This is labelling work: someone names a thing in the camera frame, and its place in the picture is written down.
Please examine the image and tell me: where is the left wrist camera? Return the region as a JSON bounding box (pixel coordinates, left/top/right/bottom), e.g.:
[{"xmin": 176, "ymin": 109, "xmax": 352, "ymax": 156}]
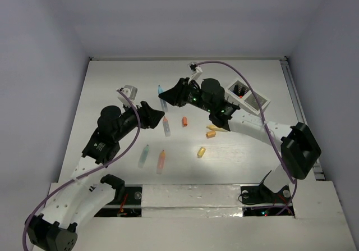
[{"xmin": 117, "ymin": 85, "xmax": 138, "ymax": 101}]

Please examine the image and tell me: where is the white two-slot pen holder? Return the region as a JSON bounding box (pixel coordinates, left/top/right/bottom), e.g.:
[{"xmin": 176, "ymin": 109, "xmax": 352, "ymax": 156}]
[{"xmin": 224, "ymin": 80, "xmax": 271, "ymax": 116}]

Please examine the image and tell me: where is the yellow pastel marker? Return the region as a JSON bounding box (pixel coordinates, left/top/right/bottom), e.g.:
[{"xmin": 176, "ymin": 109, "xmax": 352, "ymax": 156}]
[{"xmin": 206, "ymin": 125, "xmax": 227, "ymax": 132}]

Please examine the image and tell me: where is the orange marker cap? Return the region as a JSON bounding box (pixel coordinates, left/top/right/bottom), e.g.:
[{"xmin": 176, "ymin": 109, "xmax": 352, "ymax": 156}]
[{"xmin": 182, "ymin": 117, "xmax": 188, "ymax": 127}]

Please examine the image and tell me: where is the blue pastel marker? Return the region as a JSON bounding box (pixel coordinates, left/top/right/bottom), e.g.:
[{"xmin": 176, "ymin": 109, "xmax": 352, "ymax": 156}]
[{"xmin": 158, "ymin": 85, "xmax": 168, "ymax": 112}]

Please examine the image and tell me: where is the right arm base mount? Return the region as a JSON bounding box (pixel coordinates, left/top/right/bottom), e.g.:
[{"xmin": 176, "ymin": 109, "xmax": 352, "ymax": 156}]
[{"xmin": 237, "ymin": 180, "xmax": 295, "ymax": 217}]

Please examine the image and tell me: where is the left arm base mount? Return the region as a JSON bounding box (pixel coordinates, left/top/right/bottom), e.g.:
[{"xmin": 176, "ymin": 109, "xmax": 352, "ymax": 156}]
[{"xmin": 95, "ymin": 185, "xmax": 142, "ymax": 217}]

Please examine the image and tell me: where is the orange clear marker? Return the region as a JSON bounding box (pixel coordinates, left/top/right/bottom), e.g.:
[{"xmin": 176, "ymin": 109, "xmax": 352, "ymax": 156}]
[{"xmin": 162, "ymin": 116, "xmax": 171, "ymax": 137}]

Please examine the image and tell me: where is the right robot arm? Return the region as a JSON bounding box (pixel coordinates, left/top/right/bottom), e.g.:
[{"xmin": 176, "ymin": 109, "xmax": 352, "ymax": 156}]
[{"xmin": 159, "ymin": 78, "xmax": 321, "ymax": 202}]

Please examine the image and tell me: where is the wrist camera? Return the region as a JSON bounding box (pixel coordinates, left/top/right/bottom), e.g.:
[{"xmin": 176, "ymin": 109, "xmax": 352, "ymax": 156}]
[
  {"xmin": 188, "ymin": 62, "xmax": 203, "ymax": 81},
  {"xmin": 117, "ymin": 85, "xmax": 138, "ymax": 101}
]

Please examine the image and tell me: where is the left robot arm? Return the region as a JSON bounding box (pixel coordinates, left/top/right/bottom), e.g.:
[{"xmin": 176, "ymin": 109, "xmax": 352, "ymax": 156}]
[{"xmin": 22, "ymin": 101, "xmax": 165, "ymax": 250}]

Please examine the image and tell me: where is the dark yellow marker cap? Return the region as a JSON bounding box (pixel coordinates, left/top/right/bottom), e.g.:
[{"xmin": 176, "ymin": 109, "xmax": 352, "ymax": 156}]
[{"xmin": 206, "ymin": 130, "xmax": 216, "ymax": 138}]

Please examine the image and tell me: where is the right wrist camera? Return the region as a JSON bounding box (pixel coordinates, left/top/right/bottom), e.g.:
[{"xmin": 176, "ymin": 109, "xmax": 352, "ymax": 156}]
[{"xmin": 188, "ymin": 62, "xmax": 203, "ymax": 81}]

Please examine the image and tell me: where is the green pastel marker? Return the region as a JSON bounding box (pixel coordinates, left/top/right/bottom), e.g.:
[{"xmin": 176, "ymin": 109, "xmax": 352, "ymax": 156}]
[{"xmin": 138, "ymin": 144, "xmax": 149, "ymax": 168}]

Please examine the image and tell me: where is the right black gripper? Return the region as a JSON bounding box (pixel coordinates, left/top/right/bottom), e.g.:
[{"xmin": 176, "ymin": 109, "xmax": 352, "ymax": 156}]
[{"xmin": 158, "ymin": 77, "xmax": 213, "ymax": 113}]

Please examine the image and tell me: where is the orange pastel marker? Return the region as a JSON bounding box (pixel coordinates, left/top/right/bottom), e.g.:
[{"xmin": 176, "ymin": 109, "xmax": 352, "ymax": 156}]
[{"xmin": 156, "ymin": 150, "xmax": 165, "ymax": 174}]

